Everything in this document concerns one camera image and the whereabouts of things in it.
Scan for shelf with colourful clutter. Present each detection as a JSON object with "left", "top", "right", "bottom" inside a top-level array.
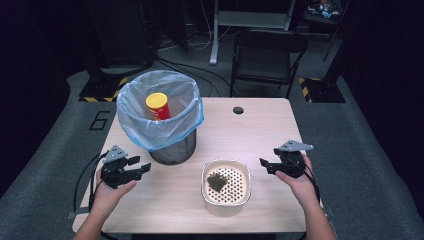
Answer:
[{"left": 305, "top": 0, "right": 345, "bottom": 20}]

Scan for white strainer basin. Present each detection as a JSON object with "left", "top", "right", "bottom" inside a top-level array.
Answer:
[{"left": 200, "top": 159, "right": 253, "bottom": 207}]

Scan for red chip can yellow lid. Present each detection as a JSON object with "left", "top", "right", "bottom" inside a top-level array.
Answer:
[{"left": 145, "top": 92, "right": 172, "bottom": 121}]

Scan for black base hazard stripes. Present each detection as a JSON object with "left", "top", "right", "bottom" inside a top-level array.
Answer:
[
  {"left": 78, "top": 73, "right": 130, "bottom": 104},
  {"left": 297, "top": 76, "right": 347, "bottom": 104}
]

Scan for black folding chair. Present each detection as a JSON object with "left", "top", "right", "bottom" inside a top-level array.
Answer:
[{"left": 229, "top": 28, "right": 310, "bottom": 100}]

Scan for white desk frame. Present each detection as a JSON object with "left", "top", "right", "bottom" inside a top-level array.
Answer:
[{"left": 208, "top": 0, "right": 298, "bottom": 66}]

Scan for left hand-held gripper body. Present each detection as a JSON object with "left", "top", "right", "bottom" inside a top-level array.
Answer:
[{"left": 100, "top": 144, "right": 138, "bottom": 190}]

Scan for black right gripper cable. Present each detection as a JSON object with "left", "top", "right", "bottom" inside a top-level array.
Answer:
[{"left": 289, "top": 155, "right": 322, "bottom": 205}]

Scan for white floor cables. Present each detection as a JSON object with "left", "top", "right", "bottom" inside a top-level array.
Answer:
[{"left": 159, "top": 0, "right": 232, "bottom": 52}]

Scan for person's right hand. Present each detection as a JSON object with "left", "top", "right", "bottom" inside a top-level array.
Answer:
[{"left": 274, "top": 153, "right": 322, "bottom": 208}]

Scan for black stand pole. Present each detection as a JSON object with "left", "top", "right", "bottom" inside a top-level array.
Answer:
[{"left": 322, "top": 0, "right": 351, "bottom": 63}]

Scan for wet brown tea leaves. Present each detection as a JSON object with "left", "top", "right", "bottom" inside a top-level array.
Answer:
[{"left": 206, "top": 171, "right": 230, "bottom": 194}]

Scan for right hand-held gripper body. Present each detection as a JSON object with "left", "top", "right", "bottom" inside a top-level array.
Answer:
[{"left": 277, "top": 139, "right": 315, "bottom": 179}]

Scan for blue plastic bin liner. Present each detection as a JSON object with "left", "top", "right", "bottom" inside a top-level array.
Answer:
[{"left": 115, "top": 69, "right": 205, "bottom": 153}]

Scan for tall black cabinet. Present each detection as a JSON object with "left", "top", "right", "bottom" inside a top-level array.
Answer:
[{"left": 82, "top": 0, "right": 158, "bottom": 72}]

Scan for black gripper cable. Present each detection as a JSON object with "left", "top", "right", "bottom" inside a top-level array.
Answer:
[
  {"left": 72, "top": 150, "right": 110, "bottom": 214},
  {"left": 289, "top": 155, "right": 322, "bottom": 205}
]

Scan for black mesh trash can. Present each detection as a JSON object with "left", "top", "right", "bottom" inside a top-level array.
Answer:
[{"left": 147, "top": 128, "right": 198, "bottom": 166}]

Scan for black floor cables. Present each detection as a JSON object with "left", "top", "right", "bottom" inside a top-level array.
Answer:
[{"left": 154, "top": 55, "right": 235, "bottom": 98}]

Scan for person's left hand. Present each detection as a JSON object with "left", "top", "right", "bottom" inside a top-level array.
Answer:
[{"left": 89, "top": 167, "right": 138, "bottom": 218}]

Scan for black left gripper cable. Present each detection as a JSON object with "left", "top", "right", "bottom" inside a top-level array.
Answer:
[{"left": 72, "top": 150, "right": 110, "bottom": 214}]

